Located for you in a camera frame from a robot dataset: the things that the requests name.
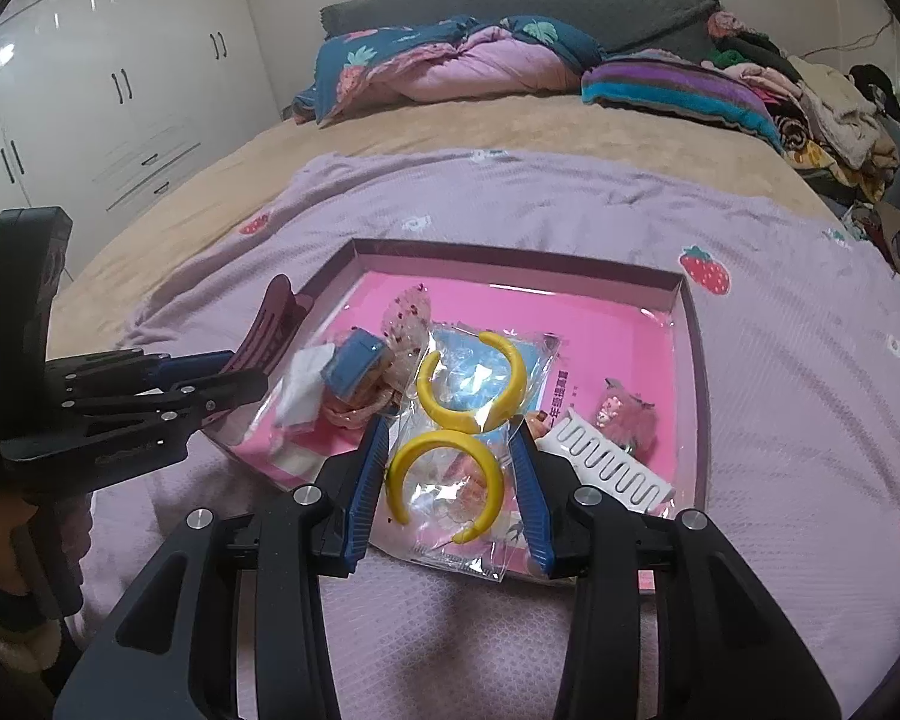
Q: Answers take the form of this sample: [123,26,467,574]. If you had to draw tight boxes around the white earring card packet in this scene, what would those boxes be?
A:
[225,347,335,470]

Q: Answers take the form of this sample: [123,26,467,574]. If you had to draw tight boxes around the yellow hoop earrings packet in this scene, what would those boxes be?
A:
[385,328,530,584]

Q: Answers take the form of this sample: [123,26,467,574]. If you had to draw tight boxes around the tan bed sheet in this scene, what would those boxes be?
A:
[52,86,845,305]

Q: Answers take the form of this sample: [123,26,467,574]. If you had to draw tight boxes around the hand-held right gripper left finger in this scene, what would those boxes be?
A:
[52,414,391,720]

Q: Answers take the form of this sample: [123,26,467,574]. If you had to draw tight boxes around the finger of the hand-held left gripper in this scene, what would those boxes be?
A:
[0,367,269,490]
[45,349,239,400]

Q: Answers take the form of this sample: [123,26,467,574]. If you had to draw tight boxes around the white wardrobe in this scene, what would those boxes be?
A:
[0,0,280,267]

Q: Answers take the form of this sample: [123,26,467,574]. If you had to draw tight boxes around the pink teal floral quilt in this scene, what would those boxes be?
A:
[292,13,608,127]

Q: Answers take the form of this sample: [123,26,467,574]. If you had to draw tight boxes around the pile of clothes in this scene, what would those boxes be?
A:
[703,10,900,282]

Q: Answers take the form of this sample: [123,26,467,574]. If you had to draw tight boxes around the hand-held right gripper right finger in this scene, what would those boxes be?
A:
[506,431,845,720]

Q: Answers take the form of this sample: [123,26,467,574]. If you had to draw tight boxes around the purple strawberry print blanket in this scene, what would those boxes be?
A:
[82,148,900,720]

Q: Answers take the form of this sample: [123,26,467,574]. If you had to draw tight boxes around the brown shallow box pink lining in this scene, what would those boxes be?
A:
[206,238,713,597]

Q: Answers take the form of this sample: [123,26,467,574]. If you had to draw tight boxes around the clear hair clip case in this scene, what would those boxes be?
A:
[325,330,389,398]

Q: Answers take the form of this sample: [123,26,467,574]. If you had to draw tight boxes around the striped purple teal pillow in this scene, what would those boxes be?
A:
[580,49,787,152]

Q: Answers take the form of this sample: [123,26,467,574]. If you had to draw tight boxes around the white hairpin card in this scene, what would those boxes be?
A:
[551,409,680,518]

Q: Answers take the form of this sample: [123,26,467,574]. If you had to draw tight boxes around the dark red hair claw clip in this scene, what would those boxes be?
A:
[220,275,317,392]

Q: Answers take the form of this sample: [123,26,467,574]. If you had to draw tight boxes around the grey bed headboard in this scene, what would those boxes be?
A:
[320,0,722,61]

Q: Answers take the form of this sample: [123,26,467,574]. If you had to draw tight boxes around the sequined beige hair net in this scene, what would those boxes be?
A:
[379,281,432,391]

